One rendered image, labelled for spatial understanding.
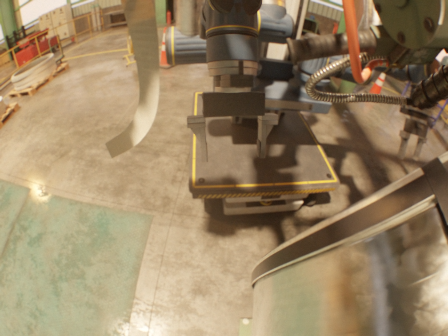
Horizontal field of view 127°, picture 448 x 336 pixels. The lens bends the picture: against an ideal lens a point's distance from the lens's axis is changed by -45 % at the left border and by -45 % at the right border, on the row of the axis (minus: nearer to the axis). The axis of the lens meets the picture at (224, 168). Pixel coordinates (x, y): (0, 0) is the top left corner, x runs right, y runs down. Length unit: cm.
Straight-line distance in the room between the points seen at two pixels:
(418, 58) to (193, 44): 83
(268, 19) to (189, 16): 42
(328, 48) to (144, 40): 26
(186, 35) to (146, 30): 64
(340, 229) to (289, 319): 18
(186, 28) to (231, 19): 56
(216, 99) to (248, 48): 12
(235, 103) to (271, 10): 33
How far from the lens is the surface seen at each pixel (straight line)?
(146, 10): 32
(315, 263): 34
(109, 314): 141
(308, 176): 135
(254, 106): 43
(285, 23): 64
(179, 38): 96
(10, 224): 230
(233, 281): 130
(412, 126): 83
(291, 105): 117
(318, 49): 30
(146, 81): 36
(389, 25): 32
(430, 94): 47
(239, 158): 130
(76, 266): 158
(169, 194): 156
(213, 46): 41
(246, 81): 35
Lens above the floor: 128
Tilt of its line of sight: 49 degrees down
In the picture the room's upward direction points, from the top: 6 degrees clockwise
